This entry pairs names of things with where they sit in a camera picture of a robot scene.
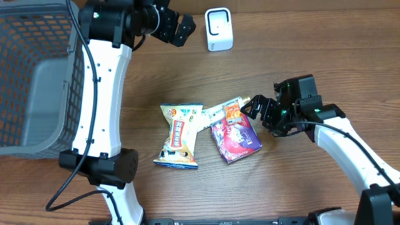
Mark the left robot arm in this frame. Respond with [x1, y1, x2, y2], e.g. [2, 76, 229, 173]
[59, 0, 196, 224]

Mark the grey plastic shopping basket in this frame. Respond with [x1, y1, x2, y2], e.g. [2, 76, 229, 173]
[1, 1, 84, 159]

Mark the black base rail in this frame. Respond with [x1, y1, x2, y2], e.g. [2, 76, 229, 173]
[143, 216, 313, 225]

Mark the cream snack bag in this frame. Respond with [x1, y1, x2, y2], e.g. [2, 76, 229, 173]
[153, 103, 203, 169]

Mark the white barcode scanner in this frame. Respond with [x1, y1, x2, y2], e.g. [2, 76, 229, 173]
[204, 7, 234, 52]

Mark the red purple liners pack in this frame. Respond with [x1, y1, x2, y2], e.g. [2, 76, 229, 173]
[211, 116, 263, 164]

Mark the white conditioner tube gold cap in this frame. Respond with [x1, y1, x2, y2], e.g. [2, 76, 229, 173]
[197, 96, 251, 132]

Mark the orange snack packet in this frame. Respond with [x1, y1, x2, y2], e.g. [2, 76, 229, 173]
[223, 100, 243, 125]

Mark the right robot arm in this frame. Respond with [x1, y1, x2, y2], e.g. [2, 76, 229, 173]
[241, 74, 399, 225]

